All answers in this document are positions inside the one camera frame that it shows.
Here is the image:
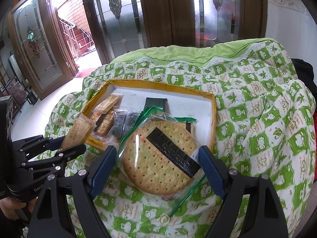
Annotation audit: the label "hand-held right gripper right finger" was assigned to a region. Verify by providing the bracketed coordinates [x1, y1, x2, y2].
[199, 145, 289, 238]

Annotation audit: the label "green-ended cracker packet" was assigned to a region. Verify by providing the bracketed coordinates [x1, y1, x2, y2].
[175, 116, 197, 134]

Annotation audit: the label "white foam tray yellow tape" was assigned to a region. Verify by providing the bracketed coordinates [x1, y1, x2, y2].
[82, 79, 217, 152]

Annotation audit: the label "wooden double door glass panels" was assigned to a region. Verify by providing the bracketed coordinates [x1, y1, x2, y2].
[79, 0, 269, 63]

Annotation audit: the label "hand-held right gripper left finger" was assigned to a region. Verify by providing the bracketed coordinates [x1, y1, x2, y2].
[27, 145, 117, 238]

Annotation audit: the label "person's left hand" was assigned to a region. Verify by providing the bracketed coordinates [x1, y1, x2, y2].
[0, 200, 35, 221]

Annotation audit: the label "chair with floral cushion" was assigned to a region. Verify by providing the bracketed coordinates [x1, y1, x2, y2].
[0, 76, 28, 119]

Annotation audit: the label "cheese biscuit packet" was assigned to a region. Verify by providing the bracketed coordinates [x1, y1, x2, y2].
[61, 114, 96, 152]
[93, 93, 123, 114]

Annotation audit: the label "white board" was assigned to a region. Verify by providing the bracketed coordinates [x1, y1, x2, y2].
[9, 54, 23, 80]

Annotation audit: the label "black bin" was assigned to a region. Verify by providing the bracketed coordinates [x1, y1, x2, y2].
[27, 91, 39, 105]

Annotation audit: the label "white stair railing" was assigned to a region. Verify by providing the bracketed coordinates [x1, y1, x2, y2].
[61, 20, 96, 57]

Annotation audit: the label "green printed blanket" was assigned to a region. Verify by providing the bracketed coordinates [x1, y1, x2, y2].
[35, 38, 317, 238]

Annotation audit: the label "dark green snack packet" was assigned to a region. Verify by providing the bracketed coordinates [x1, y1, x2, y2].
[142, 97, 168, 112]

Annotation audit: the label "dark cloth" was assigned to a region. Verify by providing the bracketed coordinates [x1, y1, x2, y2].
[291, 58, 317, 97]

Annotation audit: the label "wooden door stained glass panel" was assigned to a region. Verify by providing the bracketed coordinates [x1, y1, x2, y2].
[7, 0, 78, 101]

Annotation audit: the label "clear packet dark snack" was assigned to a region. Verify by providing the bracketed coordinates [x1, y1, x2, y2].
[109, 111, 139, 138]

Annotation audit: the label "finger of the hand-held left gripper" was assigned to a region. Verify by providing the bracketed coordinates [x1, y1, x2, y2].
[21, 144, 87, 178]
[11, 134, 65, 155]

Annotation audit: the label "yellow-ended cracker packet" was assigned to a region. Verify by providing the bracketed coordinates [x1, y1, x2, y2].
[89, 110, 116, 142]

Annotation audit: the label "round cracker packet green edges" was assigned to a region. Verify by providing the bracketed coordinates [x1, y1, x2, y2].
[117, 106, 206, 217]

